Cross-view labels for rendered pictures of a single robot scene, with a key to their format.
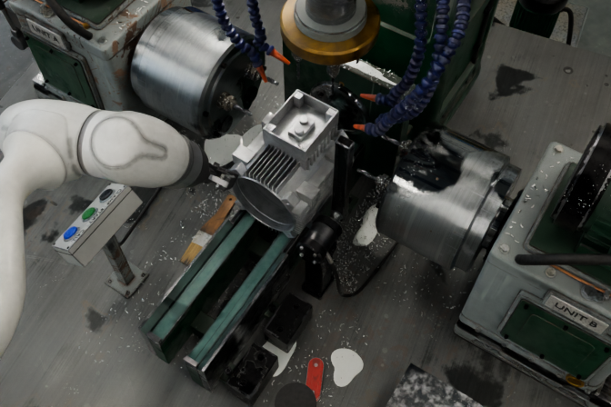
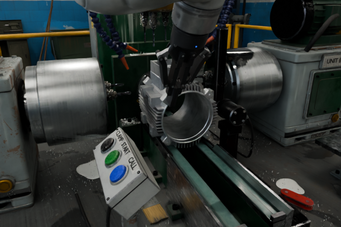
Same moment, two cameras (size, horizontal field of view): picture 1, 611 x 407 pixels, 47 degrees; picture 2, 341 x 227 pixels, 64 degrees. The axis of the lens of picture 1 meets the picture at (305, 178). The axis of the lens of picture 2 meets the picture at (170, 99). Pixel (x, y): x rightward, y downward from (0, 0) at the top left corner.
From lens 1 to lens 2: 120 cm
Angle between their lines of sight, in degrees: 55
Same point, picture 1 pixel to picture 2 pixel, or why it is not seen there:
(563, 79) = not seen: hidden behind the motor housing
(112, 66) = (12, 100)
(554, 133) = not seen: hidden behind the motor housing
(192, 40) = (69, 61)
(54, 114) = not seen: outside the picture
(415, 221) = (256, 74)
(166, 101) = (73, 105)
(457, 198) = (260, 54)
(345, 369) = (292, 186)
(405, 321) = (270, 156)
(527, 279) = (313, 57)
